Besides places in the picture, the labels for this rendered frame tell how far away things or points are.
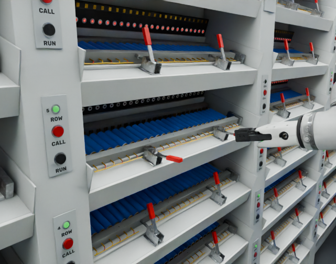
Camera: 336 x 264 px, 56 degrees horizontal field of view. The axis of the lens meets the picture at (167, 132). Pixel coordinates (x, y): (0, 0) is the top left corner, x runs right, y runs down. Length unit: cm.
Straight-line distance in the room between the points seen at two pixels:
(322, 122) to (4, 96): 59
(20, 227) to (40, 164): 10
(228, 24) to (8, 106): 74
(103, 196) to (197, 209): 36
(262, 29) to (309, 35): 70
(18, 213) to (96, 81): 23
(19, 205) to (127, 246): 29
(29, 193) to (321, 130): 56
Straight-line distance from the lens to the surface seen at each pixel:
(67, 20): 52
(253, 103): 100
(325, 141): 73
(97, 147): 66
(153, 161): 67
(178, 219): 84
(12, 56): 48
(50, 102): 50
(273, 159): 132
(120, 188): 62
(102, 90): 55
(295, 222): 168
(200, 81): 76
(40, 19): 49
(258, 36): 100
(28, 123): 49
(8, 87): 47
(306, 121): 75
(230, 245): 111
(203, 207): 91
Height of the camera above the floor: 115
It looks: 13 degrees down
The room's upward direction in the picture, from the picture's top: 1 degrees counter-clockwise
